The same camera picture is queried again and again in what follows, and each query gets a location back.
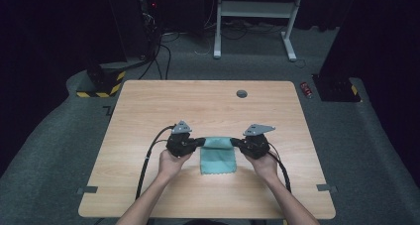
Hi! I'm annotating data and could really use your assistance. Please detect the black square stand base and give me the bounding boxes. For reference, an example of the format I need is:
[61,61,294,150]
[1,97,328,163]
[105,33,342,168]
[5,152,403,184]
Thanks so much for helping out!
[311,73,363,103]

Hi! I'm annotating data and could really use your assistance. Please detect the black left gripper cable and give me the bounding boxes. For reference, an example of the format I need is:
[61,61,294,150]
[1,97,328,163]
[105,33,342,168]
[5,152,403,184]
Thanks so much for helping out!
[135,124,176,200]

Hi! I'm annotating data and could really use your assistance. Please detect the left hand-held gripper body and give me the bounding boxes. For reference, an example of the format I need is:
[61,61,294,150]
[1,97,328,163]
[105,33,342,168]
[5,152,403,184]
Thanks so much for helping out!
[165,120,198,159]

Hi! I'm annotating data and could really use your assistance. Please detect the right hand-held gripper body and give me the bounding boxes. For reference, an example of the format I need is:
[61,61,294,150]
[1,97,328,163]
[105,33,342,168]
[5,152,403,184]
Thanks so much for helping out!
[239,124,276,161]

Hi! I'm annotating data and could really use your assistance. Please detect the teal microfibre cloth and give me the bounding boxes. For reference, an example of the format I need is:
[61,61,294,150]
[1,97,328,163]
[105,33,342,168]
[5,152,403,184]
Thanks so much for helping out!
[199,136,238,175]

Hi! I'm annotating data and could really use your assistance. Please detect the red can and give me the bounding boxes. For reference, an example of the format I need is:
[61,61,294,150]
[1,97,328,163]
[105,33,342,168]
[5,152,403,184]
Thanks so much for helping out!
[299,81,313,99]

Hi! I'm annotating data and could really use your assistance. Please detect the dark equipment rack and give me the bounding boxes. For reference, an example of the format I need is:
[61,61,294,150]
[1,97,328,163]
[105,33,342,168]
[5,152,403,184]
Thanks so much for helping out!
[137,0,163,59]

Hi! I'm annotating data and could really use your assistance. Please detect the black yellow striped stand base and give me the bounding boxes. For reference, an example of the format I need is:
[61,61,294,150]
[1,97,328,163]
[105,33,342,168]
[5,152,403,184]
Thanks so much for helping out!
[75,63,128,99]

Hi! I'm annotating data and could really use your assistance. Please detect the black floor cables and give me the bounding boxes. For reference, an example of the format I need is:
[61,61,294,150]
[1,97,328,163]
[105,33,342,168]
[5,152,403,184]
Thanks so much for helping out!
[138,33,181,81]

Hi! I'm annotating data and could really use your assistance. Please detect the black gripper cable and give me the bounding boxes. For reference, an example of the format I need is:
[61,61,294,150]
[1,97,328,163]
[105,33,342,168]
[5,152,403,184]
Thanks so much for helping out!
[266,141,292,193]
[135,124,176,200]

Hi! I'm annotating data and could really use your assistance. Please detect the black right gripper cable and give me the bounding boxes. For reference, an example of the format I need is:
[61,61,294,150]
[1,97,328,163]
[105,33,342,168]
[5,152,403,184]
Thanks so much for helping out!
[266,141,292,193]

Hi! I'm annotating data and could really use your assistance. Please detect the person's left hand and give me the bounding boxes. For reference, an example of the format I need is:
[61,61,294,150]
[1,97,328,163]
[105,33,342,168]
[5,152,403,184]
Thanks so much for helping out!
[157,149,193,182]

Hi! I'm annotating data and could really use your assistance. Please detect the white metal stand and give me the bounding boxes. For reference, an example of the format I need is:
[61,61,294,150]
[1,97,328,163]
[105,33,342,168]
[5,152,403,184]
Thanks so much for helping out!
[213,0,306,62]

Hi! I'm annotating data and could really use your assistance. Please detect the person's right hand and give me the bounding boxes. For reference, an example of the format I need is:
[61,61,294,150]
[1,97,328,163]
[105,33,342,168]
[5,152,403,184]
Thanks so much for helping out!
[244,152,279,184]

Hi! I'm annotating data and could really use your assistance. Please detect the grey tape strip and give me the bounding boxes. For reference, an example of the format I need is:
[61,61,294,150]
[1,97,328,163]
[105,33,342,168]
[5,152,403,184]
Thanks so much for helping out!
[316,183,339,193]
[76,185,99,195]

